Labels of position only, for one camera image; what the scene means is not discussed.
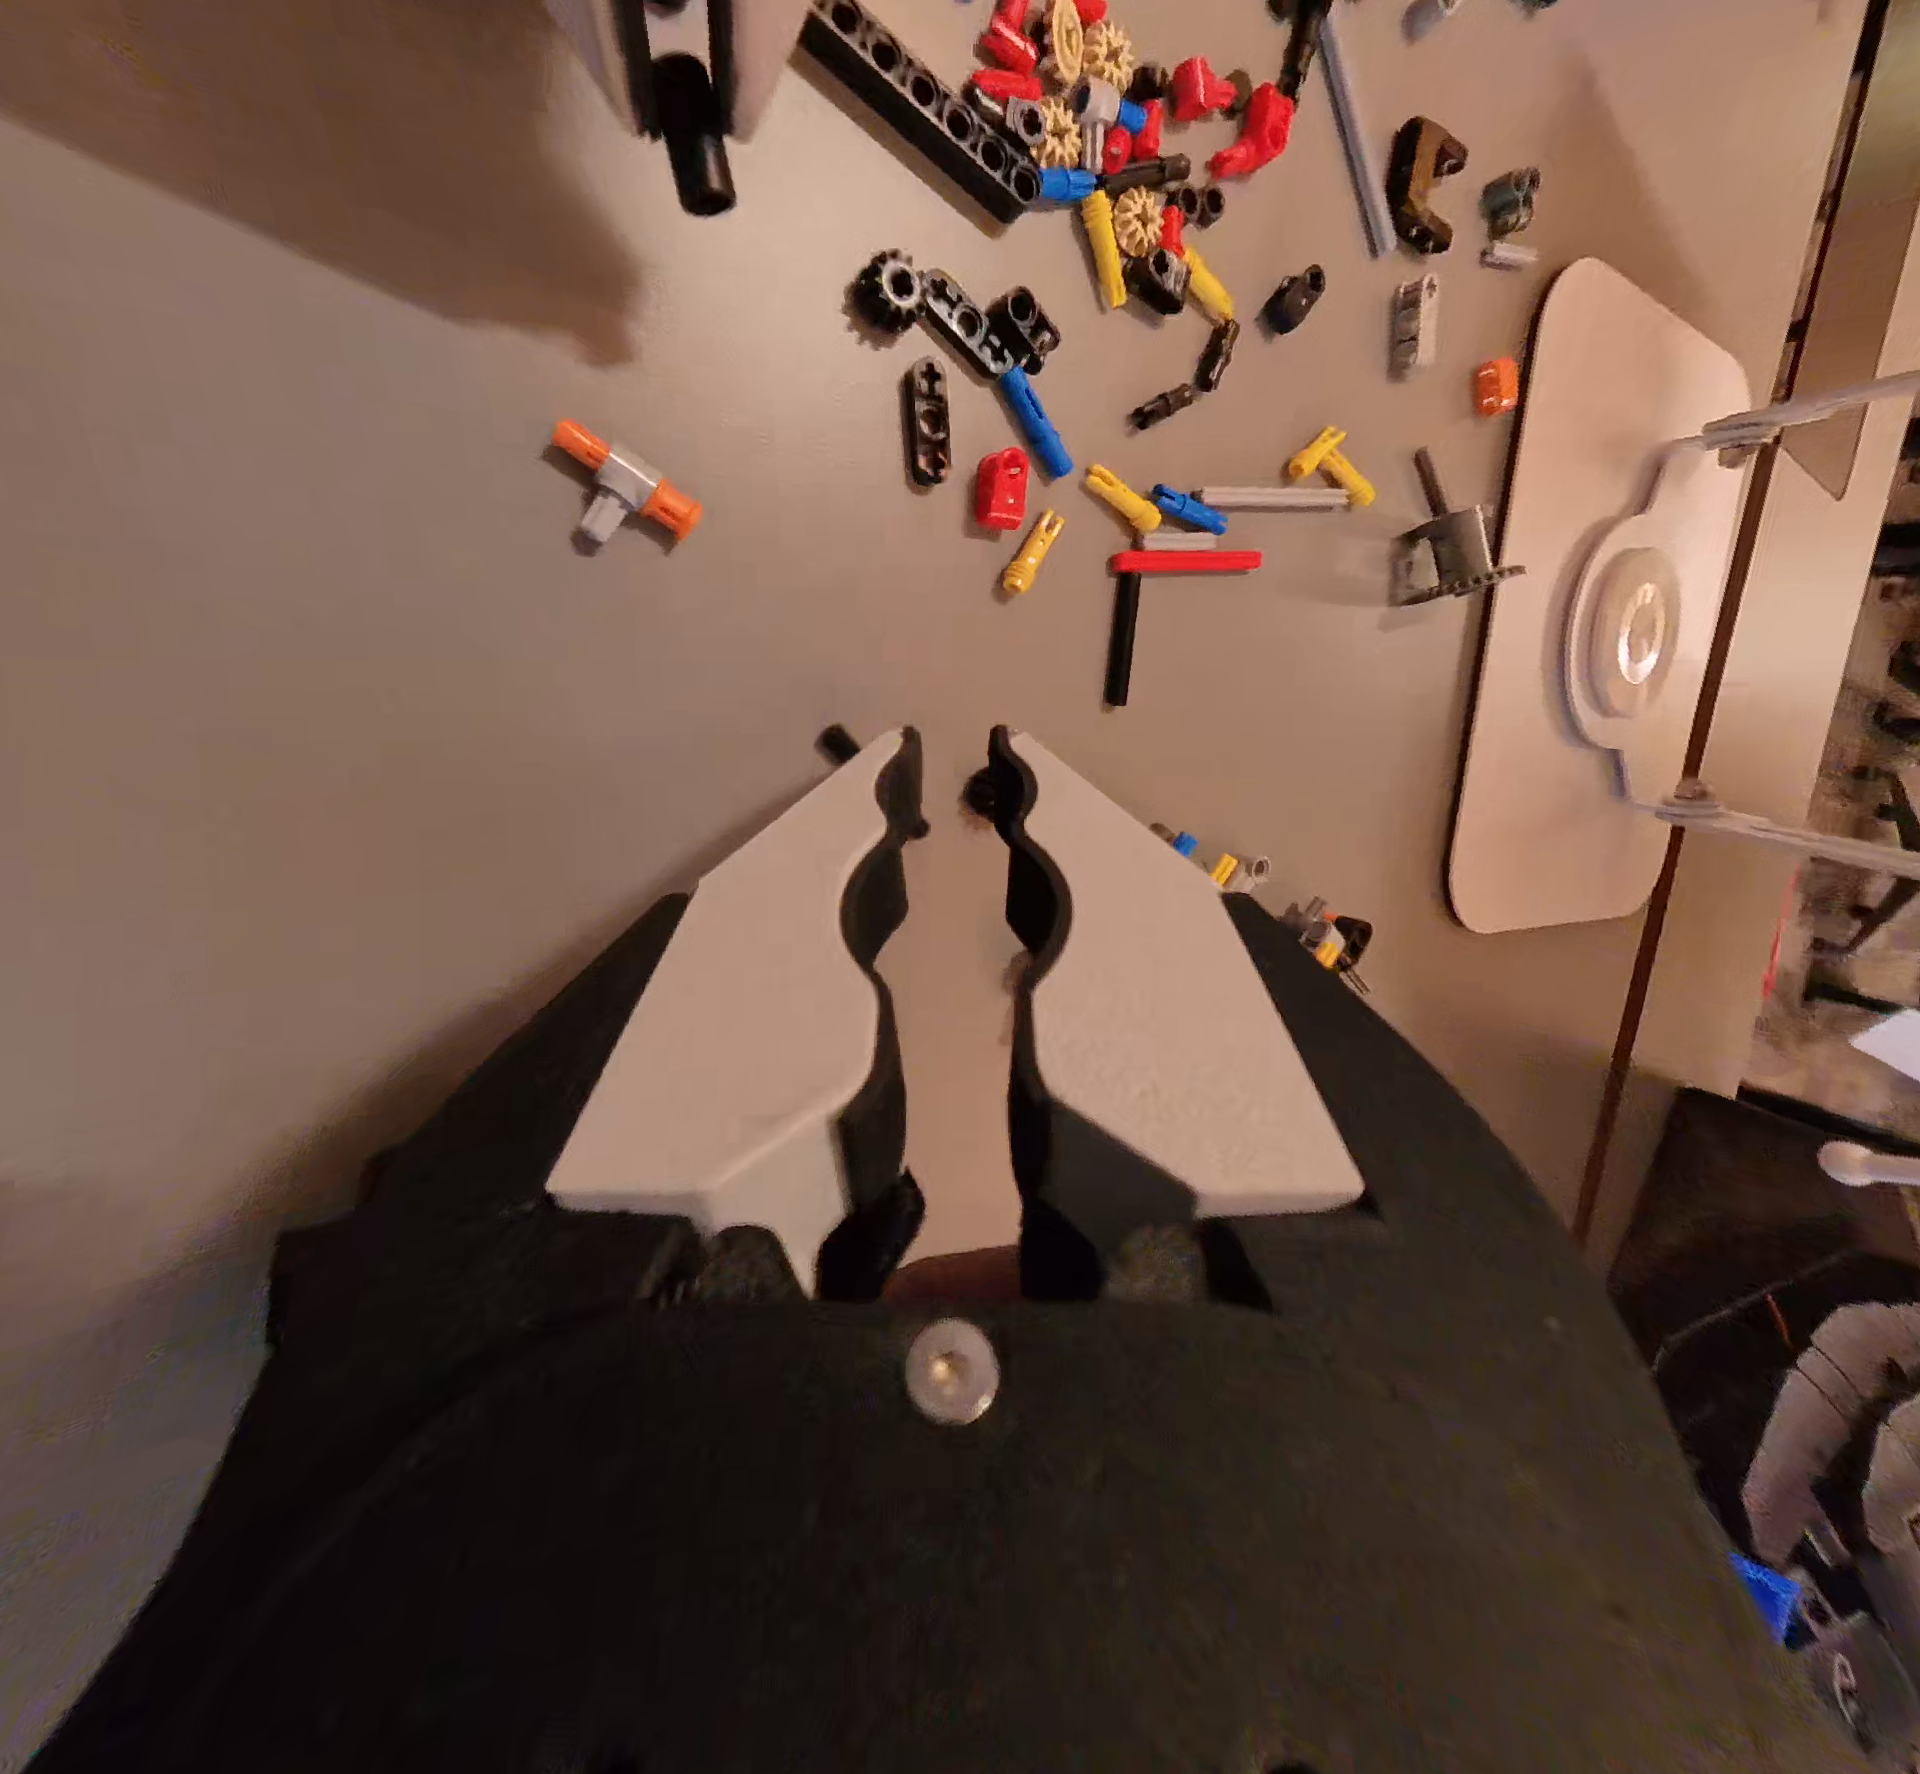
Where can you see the long black lego beam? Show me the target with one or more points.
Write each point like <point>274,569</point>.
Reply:
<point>914,98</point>

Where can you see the partly built lego chassis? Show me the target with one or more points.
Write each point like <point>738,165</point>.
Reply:
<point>1328,935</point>

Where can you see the short grey lego beam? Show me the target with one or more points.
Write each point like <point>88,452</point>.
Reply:
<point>1410,320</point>

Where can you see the grey ribbed object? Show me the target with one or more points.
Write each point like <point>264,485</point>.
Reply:
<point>1825,1427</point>

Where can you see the pile of mixed lego pieces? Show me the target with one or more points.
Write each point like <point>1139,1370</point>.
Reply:
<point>1079,48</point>

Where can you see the yellow lego pin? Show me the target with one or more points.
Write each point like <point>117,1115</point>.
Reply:
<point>1035,555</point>
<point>1124,502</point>
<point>1346,485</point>
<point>1313,449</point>

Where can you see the small blue plastic piece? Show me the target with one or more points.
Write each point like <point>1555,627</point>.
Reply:
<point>1763,1597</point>

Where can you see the black lego tube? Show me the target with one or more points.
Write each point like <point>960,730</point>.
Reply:
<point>698,143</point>

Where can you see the long light grey lego axle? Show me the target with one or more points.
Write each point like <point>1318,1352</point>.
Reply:
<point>1274,496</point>

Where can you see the orange lego bush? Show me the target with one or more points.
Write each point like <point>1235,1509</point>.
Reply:
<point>1494,382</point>

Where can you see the black three-hole lego liftarm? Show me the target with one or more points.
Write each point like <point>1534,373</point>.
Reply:
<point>923,422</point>

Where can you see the white base board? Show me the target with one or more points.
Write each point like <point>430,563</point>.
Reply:
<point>1516,833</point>

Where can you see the dark curved lego panel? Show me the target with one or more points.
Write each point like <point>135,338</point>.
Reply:
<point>1422,182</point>

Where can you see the black lego axle connector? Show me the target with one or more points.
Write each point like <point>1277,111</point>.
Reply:
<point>1295,298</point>

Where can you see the red lego connector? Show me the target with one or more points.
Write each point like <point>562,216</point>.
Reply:
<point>1002,491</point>

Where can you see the long dark grey lego axle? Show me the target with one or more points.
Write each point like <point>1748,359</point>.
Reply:
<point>1359,143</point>

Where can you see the black lego gear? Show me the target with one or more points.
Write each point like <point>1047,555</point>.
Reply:
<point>887,288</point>
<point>983,792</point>

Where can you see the blue lego pin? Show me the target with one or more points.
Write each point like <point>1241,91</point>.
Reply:
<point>1185,505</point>
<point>1035,422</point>

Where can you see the grey lego differential gear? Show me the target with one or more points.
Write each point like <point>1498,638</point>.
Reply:
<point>1448,555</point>

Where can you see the small black lego pin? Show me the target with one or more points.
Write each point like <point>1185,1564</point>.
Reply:
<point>835,742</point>

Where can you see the clear acrylic post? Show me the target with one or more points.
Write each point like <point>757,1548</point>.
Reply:
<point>1784,836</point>
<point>1820,403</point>

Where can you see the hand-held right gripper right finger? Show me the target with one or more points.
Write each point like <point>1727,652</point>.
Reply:
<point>1166,1039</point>

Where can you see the round clear disc mount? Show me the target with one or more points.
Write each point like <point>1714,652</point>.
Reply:
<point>1632,636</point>

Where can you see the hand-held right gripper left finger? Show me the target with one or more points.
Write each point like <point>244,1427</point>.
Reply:
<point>752,1025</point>

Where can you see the orange grey lego T connector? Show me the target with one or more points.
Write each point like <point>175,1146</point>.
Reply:
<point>621,485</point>

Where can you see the black lego axle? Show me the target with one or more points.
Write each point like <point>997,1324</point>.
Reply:
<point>1124,638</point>

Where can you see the red lego axle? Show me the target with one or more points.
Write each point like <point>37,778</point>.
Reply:
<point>1185,560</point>

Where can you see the white stick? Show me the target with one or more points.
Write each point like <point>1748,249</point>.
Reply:
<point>1870,1159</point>

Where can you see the black double-hole lego connector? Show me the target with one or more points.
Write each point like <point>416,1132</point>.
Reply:
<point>1028,320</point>

